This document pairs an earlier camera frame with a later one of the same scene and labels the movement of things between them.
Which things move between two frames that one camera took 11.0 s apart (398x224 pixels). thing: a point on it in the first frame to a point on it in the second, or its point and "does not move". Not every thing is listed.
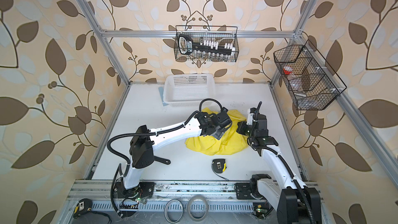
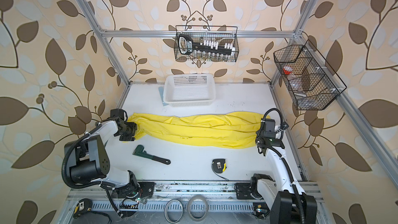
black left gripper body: (219, 131) to (126, 135)
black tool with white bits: (186, 46) does not move
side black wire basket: (311, 82) does not move
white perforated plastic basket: (188, 89) does not move
